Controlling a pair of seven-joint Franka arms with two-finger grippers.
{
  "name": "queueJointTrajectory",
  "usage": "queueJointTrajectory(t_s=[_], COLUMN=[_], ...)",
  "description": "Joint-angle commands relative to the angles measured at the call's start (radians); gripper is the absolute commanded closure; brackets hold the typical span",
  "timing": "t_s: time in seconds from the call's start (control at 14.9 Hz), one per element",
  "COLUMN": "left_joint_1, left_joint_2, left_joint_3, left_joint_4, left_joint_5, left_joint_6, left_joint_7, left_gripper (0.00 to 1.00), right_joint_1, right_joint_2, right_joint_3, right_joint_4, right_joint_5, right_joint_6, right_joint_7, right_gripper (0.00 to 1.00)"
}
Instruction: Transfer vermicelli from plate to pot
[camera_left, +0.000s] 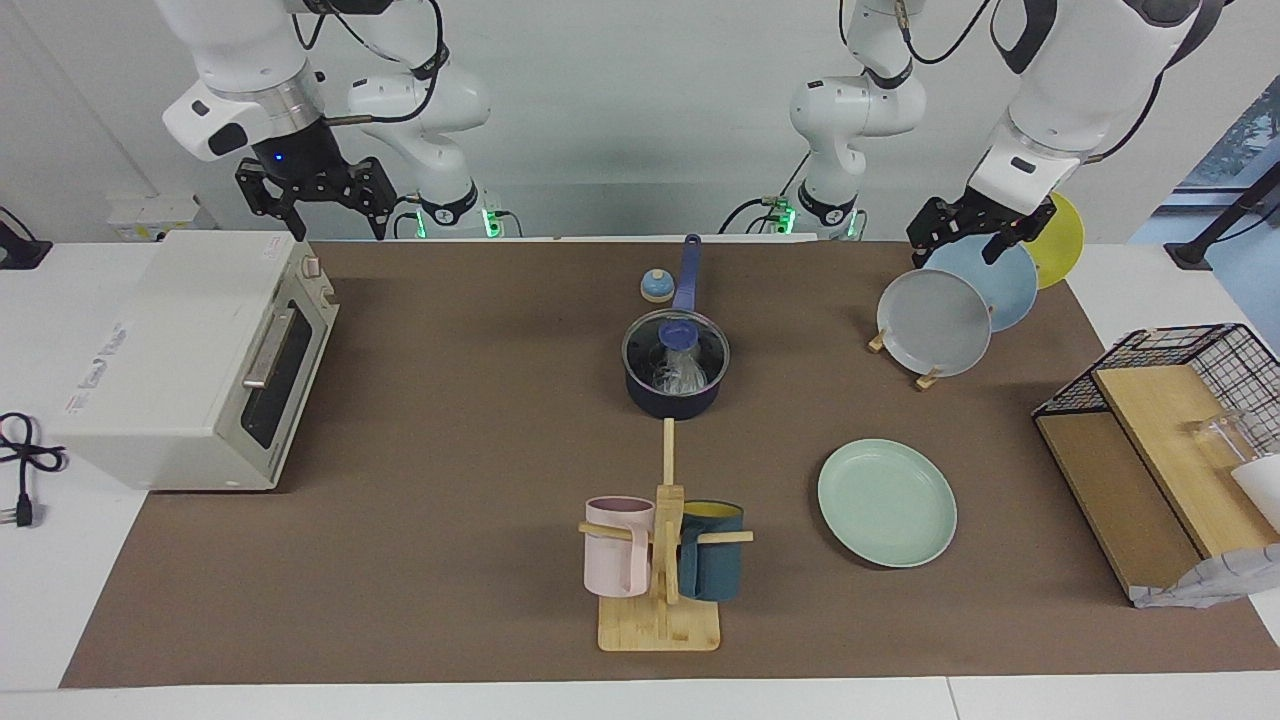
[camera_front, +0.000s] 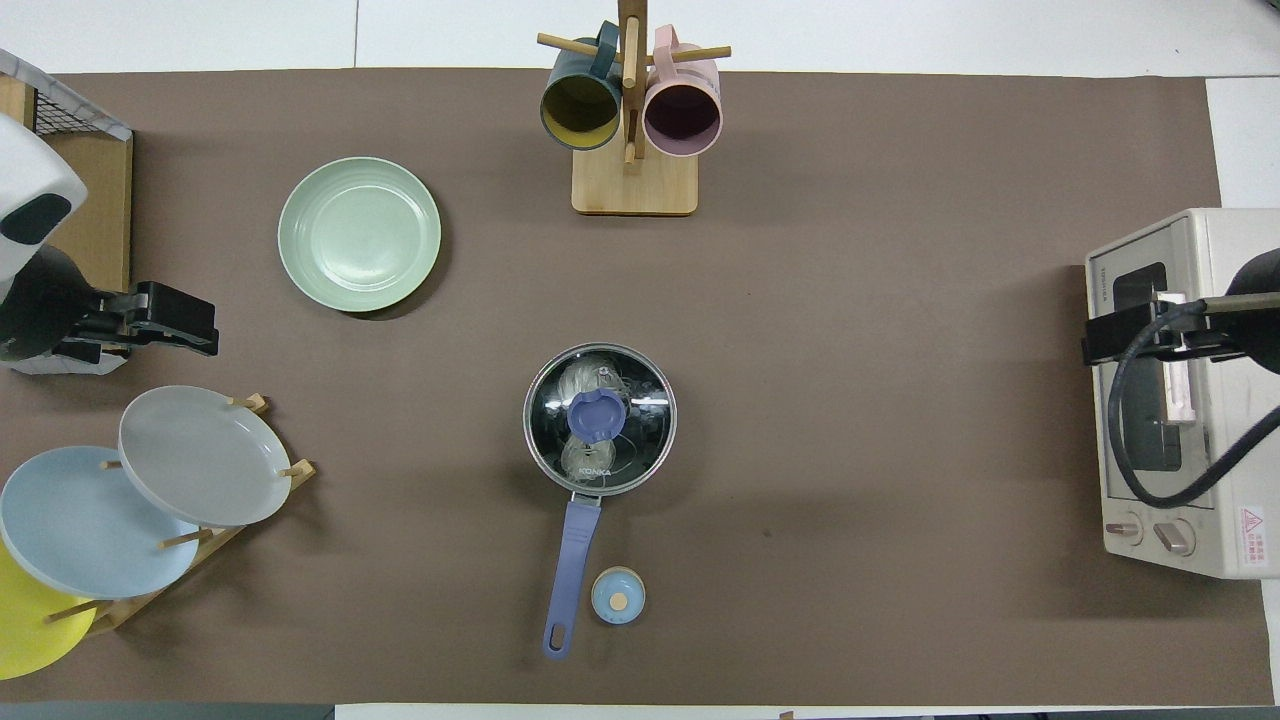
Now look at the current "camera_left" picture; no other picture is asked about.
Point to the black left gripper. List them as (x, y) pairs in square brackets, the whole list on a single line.
[(975, 218)]

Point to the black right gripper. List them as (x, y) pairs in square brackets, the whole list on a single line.
[(305, 170)]

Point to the glass lid with blue knob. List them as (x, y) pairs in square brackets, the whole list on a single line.
[(678, 330)]

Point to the white vermicelli bundle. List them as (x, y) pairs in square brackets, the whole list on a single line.
[(685, 375)]

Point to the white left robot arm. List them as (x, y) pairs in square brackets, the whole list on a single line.
[(1080, 80)]

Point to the light blue plate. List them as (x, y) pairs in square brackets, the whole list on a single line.
[(1010, 285)]

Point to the yellow plate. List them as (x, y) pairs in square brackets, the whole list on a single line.
[(1065, 245)]

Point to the grey plate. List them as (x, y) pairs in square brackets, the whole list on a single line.
[(935, 325)]

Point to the wooden plate rack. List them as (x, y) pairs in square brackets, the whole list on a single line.
[(928, 380)]

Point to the mint green plate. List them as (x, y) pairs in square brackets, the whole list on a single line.
[(885, 505)]

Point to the white power strip box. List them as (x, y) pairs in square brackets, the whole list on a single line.
[(150, 215)]

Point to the white toaster oven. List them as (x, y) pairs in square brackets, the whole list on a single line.
[(170, 380)]

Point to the brown wooden board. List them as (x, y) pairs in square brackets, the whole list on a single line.
[(1110, 500)]

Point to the black desk clamp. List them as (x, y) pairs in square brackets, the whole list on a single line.
[(20, 252)]

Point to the clear glass cup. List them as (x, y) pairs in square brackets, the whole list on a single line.
[(1225, 435)]

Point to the small blue wooden bell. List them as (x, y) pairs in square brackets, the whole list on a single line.
[(656, 288)]

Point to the dark blue saucepan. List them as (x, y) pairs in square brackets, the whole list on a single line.
[(675, 405)]

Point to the white cup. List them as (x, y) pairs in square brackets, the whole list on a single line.
[(1262, 485)]

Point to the brown table mat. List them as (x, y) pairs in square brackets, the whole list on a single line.
[(450, 580)]

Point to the grey patterned cloth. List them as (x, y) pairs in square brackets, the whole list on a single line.
[(1210, 580)]

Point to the dark teal mug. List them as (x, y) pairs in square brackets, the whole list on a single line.
[(712, 565)]

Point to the pink mug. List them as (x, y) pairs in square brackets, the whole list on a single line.
[(615, 555)]

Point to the wooden mug tree stand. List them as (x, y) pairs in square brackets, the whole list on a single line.
[(660, 625)]

